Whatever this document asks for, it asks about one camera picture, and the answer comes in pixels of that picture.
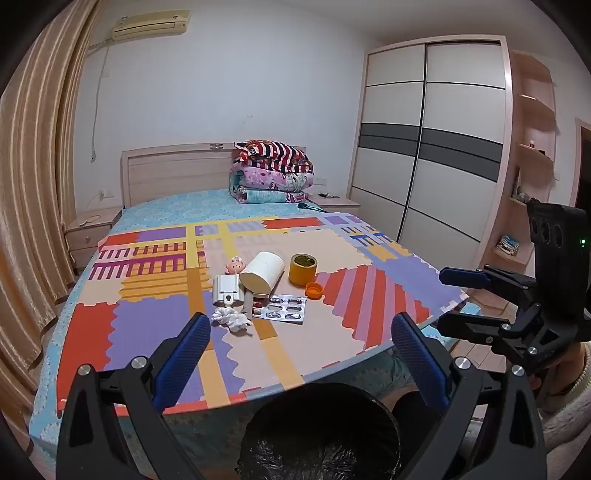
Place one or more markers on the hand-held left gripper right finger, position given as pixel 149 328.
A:
pixel 418 360

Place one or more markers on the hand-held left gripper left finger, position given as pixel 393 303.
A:
pixel 184 355

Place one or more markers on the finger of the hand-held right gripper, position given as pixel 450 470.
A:
pixel 466 325
pixel 461 276

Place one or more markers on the white tissue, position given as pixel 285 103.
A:
pixel 231 319

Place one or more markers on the white plastic wall holder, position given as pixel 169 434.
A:
pixel 227 288

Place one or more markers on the silver capsule blister pack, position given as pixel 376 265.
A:
pixel 281 309

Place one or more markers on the white paper roll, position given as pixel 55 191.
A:
pixel 261 272

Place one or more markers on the orange bottle cap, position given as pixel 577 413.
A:
pixel 314 290

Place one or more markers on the bin with black bag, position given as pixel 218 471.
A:
pixel 318 438

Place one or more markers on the yellow tape roll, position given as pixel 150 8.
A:
pixel 302 272

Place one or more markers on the person's right forearm white sleeve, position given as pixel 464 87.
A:
pixel 570 424

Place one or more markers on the person's right hand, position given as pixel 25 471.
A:
pixel 565 369

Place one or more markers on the colourful foam mat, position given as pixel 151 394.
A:
pixel 152 323

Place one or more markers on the blue item on shelf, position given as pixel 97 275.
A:
pixel 508 244

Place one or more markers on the pink pig toy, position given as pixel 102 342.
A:
pixel 234 266

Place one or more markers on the wooden door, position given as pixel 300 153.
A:
pixel 581 166

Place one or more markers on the corner shelf unit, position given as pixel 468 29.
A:
pixel 531 161

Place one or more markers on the sliding door wardrobe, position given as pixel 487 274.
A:
pixel 434 138

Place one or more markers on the low wooden nightstand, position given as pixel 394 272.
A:
pixel 339 204

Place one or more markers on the bed with teal sheet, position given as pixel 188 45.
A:
pixel 184 210

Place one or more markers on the wooden nightstand with drawers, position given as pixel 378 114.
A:
pixel 90 235

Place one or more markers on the dark tools on nightstand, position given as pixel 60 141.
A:
pixel 328 195

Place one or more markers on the small dark item on bed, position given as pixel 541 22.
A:
pixel 308 206

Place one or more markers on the teal folded blanket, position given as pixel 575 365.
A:
pixel 263 196

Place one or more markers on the wooden headboard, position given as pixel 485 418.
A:
pixel 175 173

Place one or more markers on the pink folded blanket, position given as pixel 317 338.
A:
pixel 272 177

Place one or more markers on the beige curtain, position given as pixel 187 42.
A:
pixel 32 207

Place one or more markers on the striped folded blanket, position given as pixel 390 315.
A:
pixel 272 154

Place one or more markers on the white wall socket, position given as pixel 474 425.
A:
pixel 107 193

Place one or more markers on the wall air conditioner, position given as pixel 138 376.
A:
pixel 150 23

